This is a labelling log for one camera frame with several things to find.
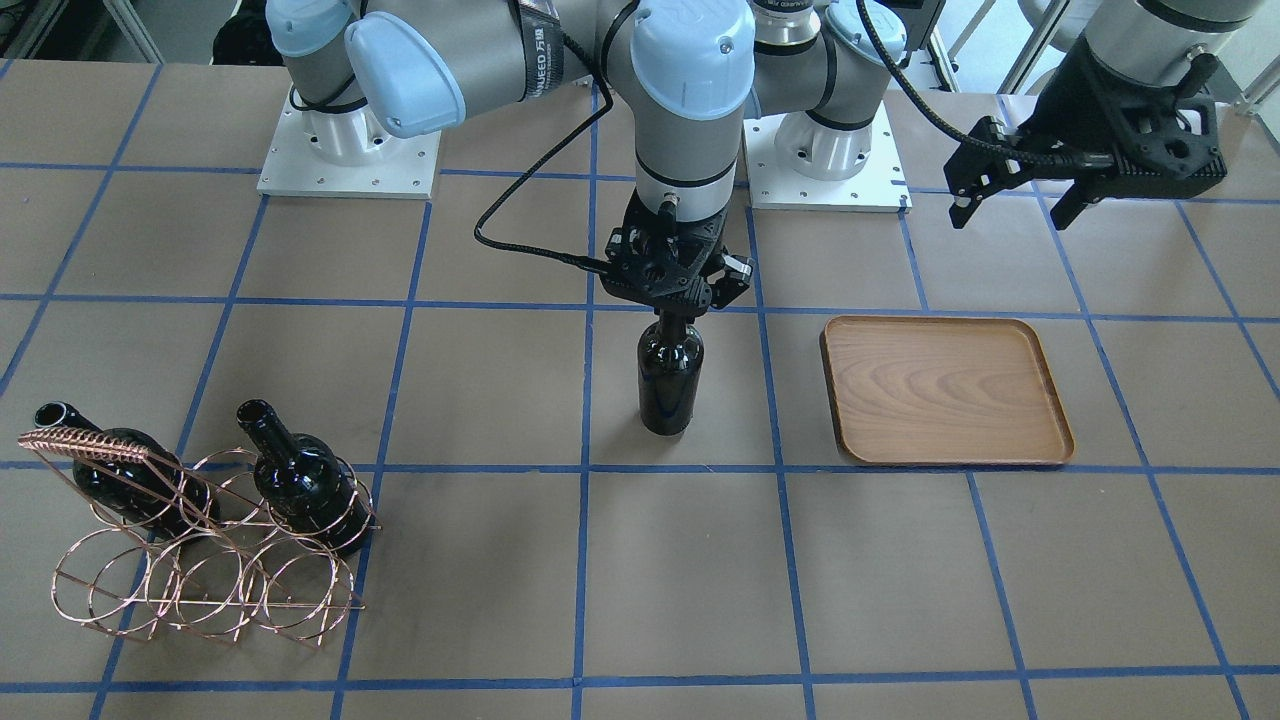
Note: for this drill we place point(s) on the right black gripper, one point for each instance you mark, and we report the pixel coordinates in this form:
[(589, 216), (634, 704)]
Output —
[(738, 275)]

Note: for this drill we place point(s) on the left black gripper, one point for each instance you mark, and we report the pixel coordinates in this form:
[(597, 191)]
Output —
[(1072, 105)]

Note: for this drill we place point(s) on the dark wine bottle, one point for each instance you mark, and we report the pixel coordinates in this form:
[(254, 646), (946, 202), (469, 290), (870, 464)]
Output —
[(670, 355), (309, 490), (110, 470)]

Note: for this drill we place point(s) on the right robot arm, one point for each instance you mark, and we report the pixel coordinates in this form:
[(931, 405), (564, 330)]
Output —
[(685, 69)]

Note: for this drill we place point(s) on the wooden tray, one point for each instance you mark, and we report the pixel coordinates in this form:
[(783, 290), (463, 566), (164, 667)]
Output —
[(943, 391)]

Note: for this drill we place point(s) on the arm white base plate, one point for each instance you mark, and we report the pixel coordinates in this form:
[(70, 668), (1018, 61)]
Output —
[(314, 155), (795, 163)]

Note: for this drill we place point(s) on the copper wire bottle basket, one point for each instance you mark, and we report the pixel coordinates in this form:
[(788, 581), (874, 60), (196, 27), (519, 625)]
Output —
[(233, 567)]

